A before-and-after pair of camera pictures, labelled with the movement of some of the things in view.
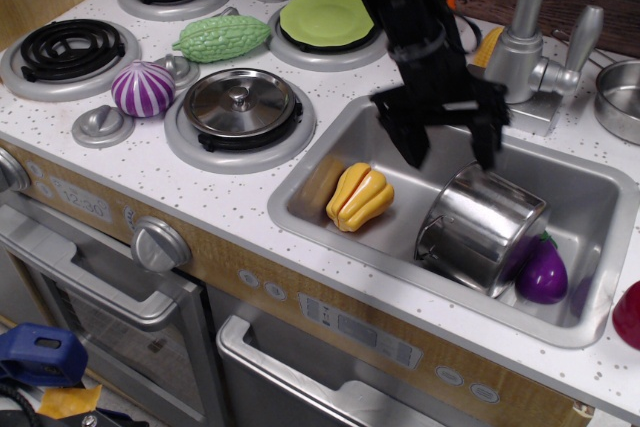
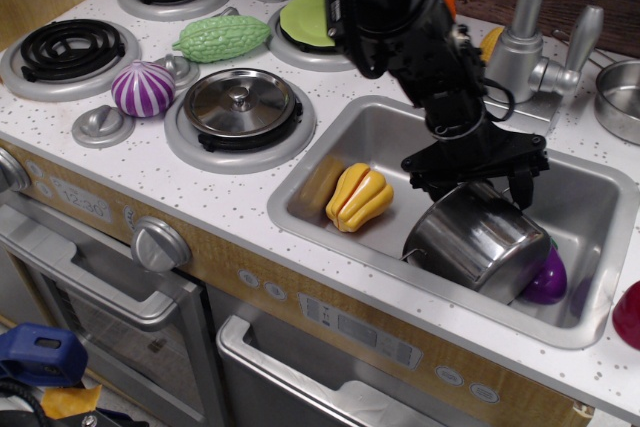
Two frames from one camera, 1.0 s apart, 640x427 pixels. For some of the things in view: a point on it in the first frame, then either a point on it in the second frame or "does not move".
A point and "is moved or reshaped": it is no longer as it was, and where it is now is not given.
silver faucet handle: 585,38 does not move
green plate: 324,18 does not move
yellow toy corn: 486,49 does not move
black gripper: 433,86 to 465,148
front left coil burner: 68,60 does not move
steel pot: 477,227 is moved or reshaped
